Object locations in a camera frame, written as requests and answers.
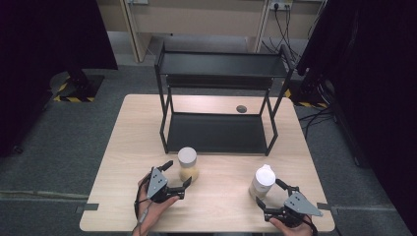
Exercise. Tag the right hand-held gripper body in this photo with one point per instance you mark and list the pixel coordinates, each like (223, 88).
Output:
(300, 205)

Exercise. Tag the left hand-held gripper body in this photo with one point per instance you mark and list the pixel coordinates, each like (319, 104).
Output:
(156, 183)

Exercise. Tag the glass jar with yellow powder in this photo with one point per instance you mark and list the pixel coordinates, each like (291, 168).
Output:
(187, 157)

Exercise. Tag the glass jar with spout lid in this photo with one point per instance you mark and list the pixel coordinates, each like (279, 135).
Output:
(265, 178)

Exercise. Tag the black metal two-tier rack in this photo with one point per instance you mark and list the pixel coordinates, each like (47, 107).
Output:
(216, 132)

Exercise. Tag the person's right hand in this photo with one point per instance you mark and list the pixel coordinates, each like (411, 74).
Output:
(295, 231)

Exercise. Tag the person's left hand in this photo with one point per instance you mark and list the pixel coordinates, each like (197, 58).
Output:
(154, 211)

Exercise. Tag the grey tape strip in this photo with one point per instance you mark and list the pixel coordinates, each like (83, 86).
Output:
(91, 206)
(324, 206)

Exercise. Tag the grey round table grommet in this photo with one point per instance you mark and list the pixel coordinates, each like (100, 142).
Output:
(241, 108)

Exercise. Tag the stand base with hazard tape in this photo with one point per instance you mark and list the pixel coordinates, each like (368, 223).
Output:
(308, 93)
(83, 87)

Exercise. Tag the black curtain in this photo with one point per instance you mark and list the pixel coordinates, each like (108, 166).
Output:
(377, 82)
(39, 49)

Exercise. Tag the white wall power socket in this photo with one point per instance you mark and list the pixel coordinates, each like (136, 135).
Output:
(280, 4)

